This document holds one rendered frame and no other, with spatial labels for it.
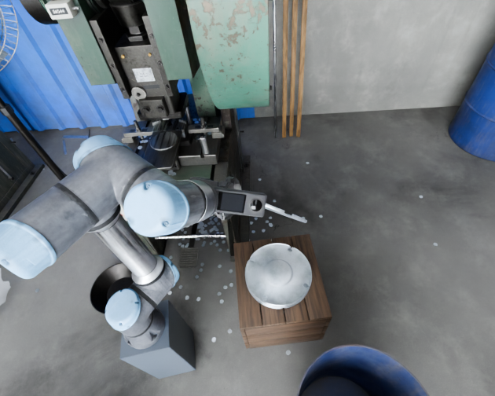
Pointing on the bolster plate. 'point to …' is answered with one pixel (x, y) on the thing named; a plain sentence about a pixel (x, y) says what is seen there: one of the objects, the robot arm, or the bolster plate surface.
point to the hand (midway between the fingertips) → (240, 196)
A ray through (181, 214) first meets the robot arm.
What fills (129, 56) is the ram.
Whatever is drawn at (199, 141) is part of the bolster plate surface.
